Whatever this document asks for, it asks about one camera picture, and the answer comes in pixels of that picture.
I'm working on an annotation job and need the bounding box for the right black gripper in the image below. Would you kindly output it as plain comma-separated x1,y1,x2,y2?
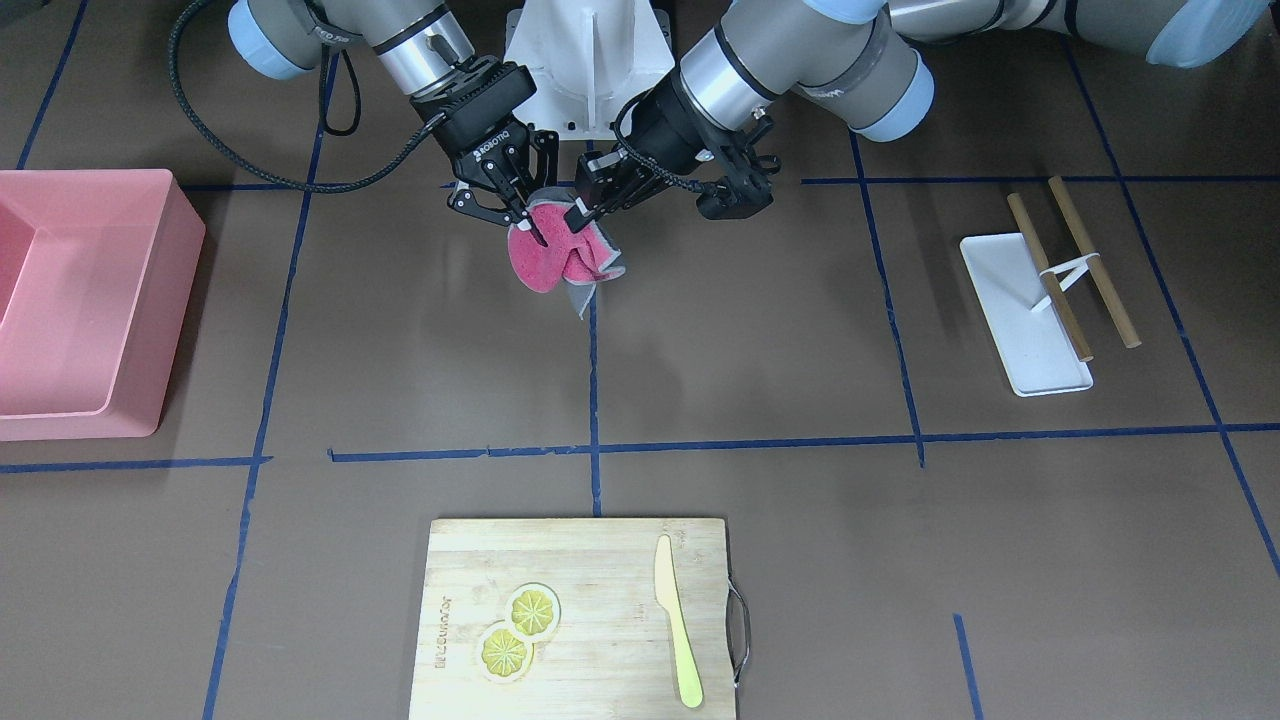
411,58,559,247

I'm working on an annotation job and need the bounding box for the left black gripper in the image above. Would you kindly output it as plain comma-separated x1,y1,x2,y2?
564,85,716,232

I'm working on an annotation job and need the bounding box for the pink and grey cloth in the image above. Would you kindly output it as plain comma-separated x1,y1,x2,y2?
507,186,626,316

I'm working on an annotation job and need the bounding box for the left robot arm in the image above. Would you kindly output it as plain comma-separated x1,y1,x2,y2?
564,1,1268,232

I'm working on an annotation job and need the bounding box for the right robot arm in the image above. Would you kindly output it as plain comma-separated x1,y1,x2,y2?
227,1,558,231

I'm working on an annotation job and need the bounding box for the yellow plastic knife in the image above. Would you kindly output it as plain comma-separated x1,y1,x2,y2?
653,536,704,708

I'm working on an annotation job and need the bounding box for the pink plastic bin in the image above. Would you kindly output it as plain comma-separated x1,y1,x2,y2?
1,169,206,441

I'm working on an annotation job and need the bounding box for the lemon slice near board centre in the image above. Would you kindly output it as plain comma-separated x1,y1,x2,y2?
506,582,561,644

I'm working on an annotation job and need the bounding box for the bamboo cutting board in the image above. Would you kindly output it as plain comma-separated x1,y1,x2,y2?
408,518,739,719

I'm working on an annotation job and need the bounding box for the lemon slice near board edge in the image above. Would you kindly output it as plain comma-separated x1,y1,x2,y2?
475,623,536,684

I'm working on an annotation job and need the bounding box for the white rectangular tray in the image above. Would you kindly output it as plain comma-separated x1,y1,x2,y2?
959,232,1093,397

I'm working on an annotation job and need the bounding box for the wooden rack with two rods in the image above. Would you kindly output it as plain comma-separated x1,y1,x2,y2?
1006,176,1142,363

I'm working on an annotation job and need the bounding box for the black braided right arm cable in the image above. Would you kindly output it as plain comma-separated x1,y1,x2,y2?
168,0,451,195

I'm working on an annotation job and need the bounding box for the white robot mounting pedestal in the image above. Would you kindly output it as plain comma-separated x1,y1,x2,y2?
504,1,675,141

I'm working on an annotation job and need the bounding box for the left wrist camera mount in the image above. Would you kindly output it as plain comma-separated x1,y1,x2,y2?
695,110,781,220

